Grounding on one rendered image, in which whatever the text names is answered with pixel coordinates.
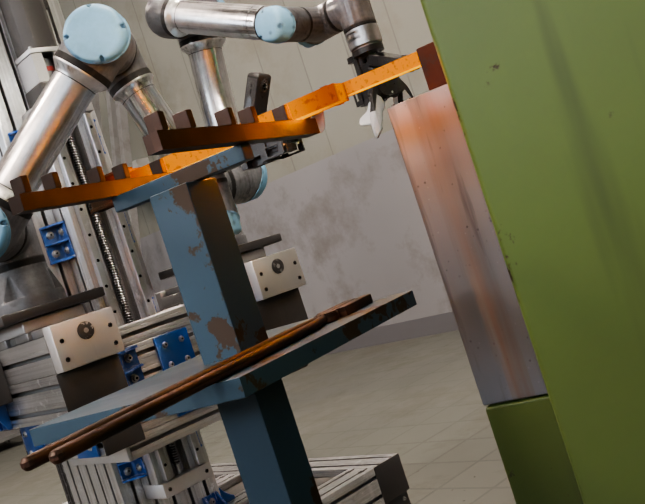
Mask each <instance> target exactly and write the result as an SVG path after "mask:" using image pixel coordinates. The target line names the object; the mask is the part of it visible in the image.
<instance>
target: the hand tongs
mask: <svg viewBox="0 0 645 504"><path fill-rule="evenodd" d="M372 302H373V300H372V297H371V294H367V295H364V296H360V297H358V298H356V299H355V298H353V299H350V300H346V301H343V302H341V303H339V304H337V305H335V306H333V307H331V308H329V309H327V310H325V311H323V312H320V313H318V314H317V315H316V316H314V318H312V319H310V320H308V321H305V322H303V323H301V324H298V325H296V326H294V327H292V328H290V329H287V330H285V331H283V332H281V333H279V334H277V335H275V336H273V337H270V338H268V339H266V340H264V341H262V342H260V343H258V344H256V345H254V346H252V347H250V348H248V349H246V350H244V351H241V352H239V353H237V354H235V355H233V356H231V357H229V358H227V359H225V360H223V361H221V362H219V363H217V364H215V365H212V366H210V367H208V368H206V369H204V370H202V371H200V372H198V373H196V374H194V375H192V376H190V377H188V378H186V379H184V380H181V381H179V382H177V383H175V384H173V385H171V386H169V387H167V388H165V389H163V390H161V391H159V392H157V393H155V394H153V395H150V396H148V397H146V398H144V399H142V400H140V401H138V402H136V403H134V404H132V405H130V406H128V407H126V408H124V409H121V410H119V411H117V412H115V413H113V414H111V415H109V416H107V417H105V418H103V419H101V420H99V421H97V422H95V423H93V424H90V425H88V426H86V427H84V428H82V429H80V430H78V431H76V432H74V433H72V434H70V435H68V436H66V437H64V438H62V439H60V440H57V441H55V442H53V443H51V444H49V445H47V446H45V447H43V448H41V449H39V450H37V451H35V452H33V453H31V454H29V455H26V456H25V457H23V458H22V459H21V461H20V466H21V469H23V470H24V471H31V470H33V469H35V468H37V467H39V466H41V465H43V464H45V463H47V462H49V461H50V462H51V463H53V464H54V465H58V464H61V463H63V462H65V461H66V460H68V459H70V458H72V457H74V456H76V455H78V454H80V453H82V452H84V451H86V450H88V449H90V448H92V447H93V446H95V445H97V444H99V443H101V442H103V441H105V440H107V439H109V438H111V437H113V436H115V435H117V434H118V433H120V432H122V431H124V430H126V429H128V428H130V427H132V426H134V425H136V424H138V423H140V422H142V421H143V420H145V419H147V418H149V417H151V416H153V415H155V414H157V413H159V412H161V411H163V410H165V409H167V408H169V407H170V406H172V405H174V404H176V403H178V402H180V401H182V400H184V399H186V398H188V397H190V396H192V395H194V394H195V393H197V392H199V391H201V390H203V389H205V388H207V387H209V386H211V385H213V384H215V383H217V382H219V381H220V380H222V379H224V378H226V377H228V376H230V375H232V374H234V373H236V372H238V371H240V370H242V369H244V368H245V367H247V366H249V365H251V364H253V363H255V362H257V361H259V360H261V359H263V358H265V357H267V356H269V355H270V354H272V353H274V352H276V351H278V350H280V349H282V348H284V347H286V346H288V345H290V344H292V343H293V342H295V341H297V340H299V339H301V338H303V337H305V336H307V335H309V334H310V333H312V332H314V331H315V330H317V329H319V328H320V327H322V326H323V325H324V324H327V323H330V322H333V321H336V320H338V319H339V318H340V317H344V316H347V315H349V314H351V313H353V312H355V311H357V310H359V309H361V308H363V307H365V306H366V305H368V304H370V303H372Z"/></svg>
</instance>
